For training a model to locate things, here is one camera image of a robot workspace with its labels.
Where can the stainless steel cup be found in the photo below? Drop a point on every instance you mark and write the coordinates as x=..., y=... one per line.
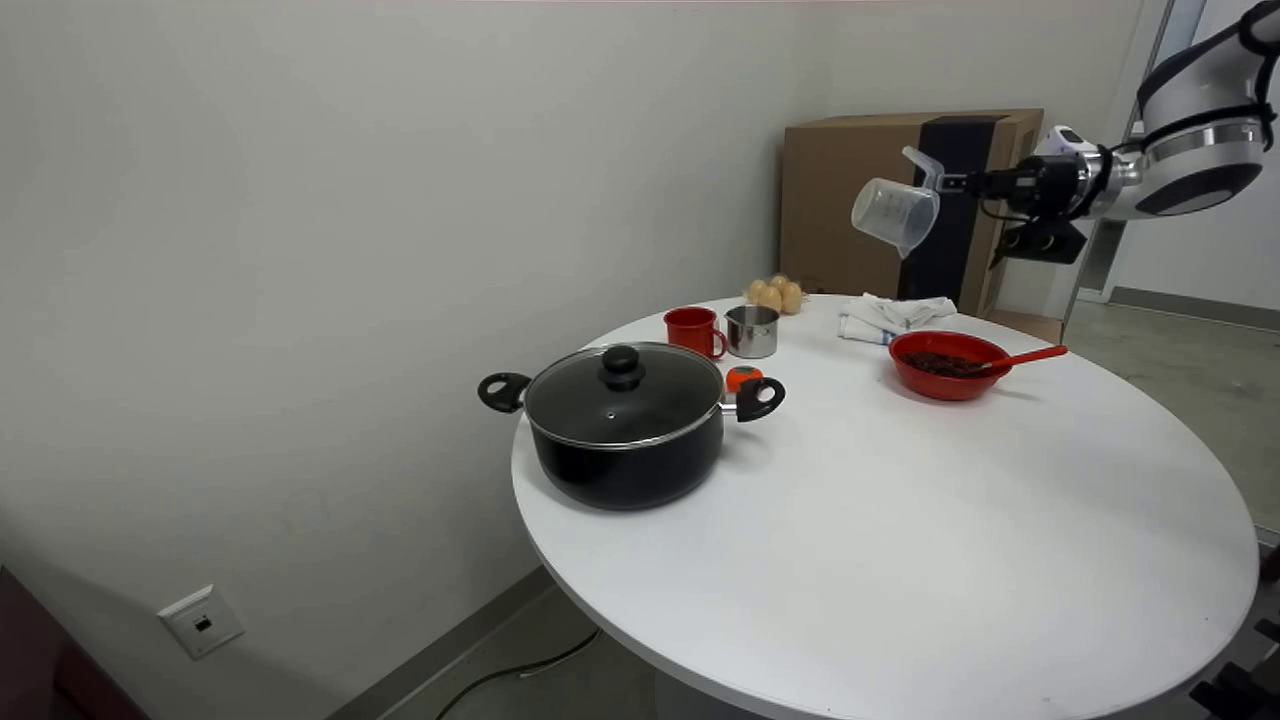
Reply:
x=750, y=332

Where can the toy tomato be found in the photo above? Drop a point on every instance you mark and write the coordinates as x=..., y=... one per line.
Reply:
x=747, y=381

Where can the clear plastic measuring jug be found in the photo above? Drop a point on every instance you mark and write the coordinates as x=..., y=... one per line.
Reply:
x=901, y=209

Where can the black cooking pot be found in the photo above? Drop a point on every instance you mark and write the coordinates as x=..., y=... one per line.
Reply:
x=625, y=454

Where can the white cloth with blue stripes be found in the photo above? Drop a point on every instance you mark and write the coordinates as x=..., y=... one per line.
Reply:
x=894, y=317

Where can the glass pot lid black knob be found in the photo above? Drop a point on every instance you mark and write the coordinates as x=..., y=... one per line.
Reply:
x=625, y=394

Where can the dark beans heap in bowl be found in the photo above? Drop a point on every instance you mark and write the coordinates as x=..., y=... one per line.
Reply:
x=947, y=363

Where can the black equipment base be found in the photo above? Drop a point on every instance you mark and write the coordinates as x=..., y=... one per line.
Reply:
x=1240, y=665

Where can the beige bread roll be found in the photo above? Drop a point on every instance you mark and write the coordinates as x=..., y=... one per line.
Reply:
x=788, y=293
x=763, y=293

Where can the white wall outlet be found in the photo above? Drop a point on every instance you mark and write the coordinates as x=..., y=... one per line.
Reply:
x=202, y=620

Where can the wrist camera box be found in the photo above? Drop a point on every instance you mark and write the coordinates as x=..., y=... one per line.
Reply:
x=1075, y=147

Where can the brown cardboard box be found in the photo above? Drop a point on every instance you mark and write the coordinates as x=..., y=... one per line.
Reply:
x=854, y=200

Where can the red plastic bowl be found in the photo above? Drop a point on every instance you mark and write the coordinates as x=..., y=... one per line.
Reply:
x=949, y=381

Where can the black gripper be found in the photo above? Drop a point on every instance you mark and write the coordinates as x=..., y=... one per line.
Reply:
x=1042, y=200

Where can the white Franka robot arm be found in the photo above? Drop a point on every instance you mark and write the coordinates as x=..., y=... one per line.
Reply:
x=1202, y=135

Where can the orange-red plastic spoon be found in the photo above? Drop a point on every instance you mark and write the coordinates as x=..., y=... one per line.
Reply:
x=1035, y=358

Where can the red metal mug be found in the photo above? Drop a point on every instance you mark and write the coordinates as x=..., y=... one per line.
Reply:
x=690, y=332

